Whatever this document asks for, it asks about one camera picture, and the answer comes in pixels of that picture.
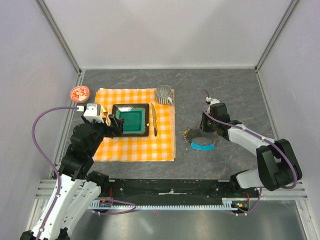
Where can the orange checkered cloth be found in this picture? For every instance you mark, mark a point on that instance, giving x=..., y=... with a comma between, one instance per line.
x=138, y=149

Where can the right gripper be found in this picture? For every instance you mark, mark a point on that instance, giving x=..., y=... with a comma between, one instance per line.
x=203, y=125

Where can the blue carabiner tag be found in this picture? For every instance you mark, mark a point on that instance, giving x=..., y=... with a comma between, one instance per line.
x=201, y=147

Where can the keyring with keys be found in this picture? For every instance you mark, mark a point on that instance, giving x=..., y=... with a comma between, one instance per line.
x=190, y=133

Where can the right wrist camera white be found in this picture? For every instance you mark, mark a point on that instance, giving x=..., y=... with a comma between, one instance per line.
x=214, y=101

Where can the gold knife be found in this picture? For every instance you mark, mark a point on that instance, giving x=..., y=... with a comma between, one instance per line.
x=154, y=119

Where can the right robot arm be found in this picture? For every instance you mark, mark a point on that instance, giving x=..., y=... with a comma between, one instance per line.
x=277, y=165

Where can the striped grey mug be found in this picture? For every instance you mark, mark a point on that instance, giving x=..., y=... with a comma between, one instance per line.
x=164, y=95

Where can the gold fork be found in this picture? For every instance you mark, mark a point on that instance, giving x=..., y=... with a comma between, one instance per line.
x=105, y=111

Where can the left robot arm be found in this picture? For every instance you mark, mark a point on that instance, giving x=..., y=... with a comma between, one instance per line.
x=73, y=193

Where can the grey cable duct rail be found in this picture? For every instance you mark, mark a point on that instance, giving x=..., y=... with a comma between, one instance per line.
x=226, y=205

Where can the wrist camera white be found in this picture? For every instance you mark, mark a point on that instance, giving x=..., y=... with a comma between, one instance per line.
x=93, y=113
x=214, y=101

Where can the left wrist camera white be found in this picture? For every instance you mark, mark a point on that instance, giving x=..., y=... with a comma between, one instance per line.
x=93, y=113

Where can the red patterned small bowl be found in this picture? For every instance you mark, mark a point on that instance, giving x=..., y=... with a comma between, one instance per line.
x=79, y=94

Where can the teal square plate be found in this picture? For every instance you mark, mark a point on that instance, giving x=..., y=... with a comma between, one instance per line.
x=136, y=118

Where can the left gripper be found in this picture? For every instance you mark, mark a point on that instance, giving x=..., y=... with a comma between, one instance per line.
x=116, y=129

